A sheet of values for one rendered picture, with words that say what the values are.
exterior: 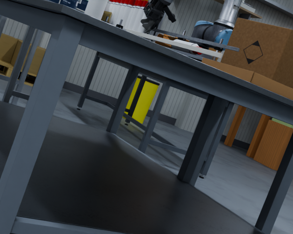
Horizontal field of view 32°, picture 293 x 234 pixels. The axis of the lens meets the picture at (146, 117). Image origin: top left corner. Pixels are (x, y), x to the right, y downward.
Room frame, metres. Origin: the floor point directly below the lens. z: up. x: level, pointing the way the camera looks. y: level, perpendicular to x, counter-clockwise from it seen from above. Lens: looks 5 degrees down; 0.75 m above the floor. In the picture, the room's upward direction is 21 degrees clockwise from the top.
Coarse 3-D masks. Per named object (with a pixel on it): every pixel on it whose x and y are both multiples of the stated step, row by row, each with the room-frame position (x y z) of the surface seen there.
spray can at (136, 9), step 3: (141, 0) 2.78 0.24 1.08; (138, 3) 2.78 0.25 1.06; (141, 3) 2.78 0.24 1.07; (135, 6) 2.78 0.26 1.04; (138, 6) 2.77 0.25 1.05; (141, 6) 2.78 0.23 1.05; (135, 9) 2.77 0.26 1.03; (138, 9) 2.77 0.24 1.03; (135, 12) 2.77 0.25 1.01; (132, 15) 2.78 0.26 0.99; (135, 15) 2.77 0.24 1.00; (132, 18) 2.77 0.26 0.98; (129, 21) 2.78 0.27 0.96; (132, 21) 2.77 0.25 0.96; (129, 24) 2.77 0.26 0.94; (132, 24) 2.77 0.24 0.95; (129, 27) 2.77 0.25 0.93
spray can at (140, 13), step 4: (144, 0) 2.74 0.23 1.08; (144, 4) 2.73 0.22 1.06; (140, 8) 2.73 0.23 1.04; (140, 12) 2.72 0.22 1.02; (136, 16) 2.74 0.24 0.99; (140, 16) 2.72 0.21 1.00; (136, 20) 2.73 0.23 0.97; (140, 20) 2.72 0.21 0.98; (136, 24) 2.72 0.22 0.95; (132, 28) 2.73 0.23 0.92; (136, 28) 2.72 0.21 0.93
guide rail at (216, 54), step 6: (132, 30) 2.70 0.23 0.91; (144, 36) 2.58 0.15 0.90; (150, 36) 2.54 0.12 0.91; (162, 42) 2.44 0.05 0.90; (168, 42) 2.39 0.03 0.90; (174, 42) 2.35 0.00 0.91; (186, 48) 2.26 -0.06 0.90; (192, 48) 2.23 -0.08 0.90; (198, 48) 2.20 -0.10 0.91; (210, 54) 2.12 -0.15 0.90; (216, 54) 2.09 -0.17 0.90
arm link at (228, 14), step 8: (232, 0) 2.75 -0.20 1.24; (240, 0) 2.76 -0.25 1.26; (224, 8) 2.76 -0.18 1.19; (232, 8) 2.75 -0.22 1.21; (224, 16) 2.75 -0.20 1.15; (232, 16) 2.75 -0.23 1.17; (216, 24) 2.75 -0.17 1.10; (224, 24) 2.73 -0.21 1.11; (232, 24) 2.76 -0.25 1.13; (208, 32) 2.78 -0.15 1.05; (216, 32) 2.74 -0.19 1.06; (224, 32) 2.71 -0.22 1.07; (208, 40) 2.78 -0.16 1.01; (216, 40) 2.73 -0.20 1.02; (224, 40) 2.72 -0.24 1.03; (224, 48) 2.74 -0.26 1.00
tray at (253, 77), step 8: (208, 64) 1.96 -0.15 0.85; (216, 64) 1.93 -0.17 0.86; (224, 64) 1.89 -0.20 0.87; (232, 72) 1.84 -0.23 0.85; (240, 72) 1.81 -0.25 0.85; (248, 72) 1.77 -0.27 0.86; (248, 80) 1.76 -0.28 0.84; (256, 80) 1.77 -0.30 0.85; (264, 80) 1.78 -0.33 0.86; (272, 80) 1.80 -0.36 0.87; (264, 88) 1.79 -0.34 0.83; (272, 88) 1.81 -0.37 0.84; (280, 88) 1.83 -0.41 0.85; (288, 88) 1.85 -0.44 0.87; (288, 96) 1.86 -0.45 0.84
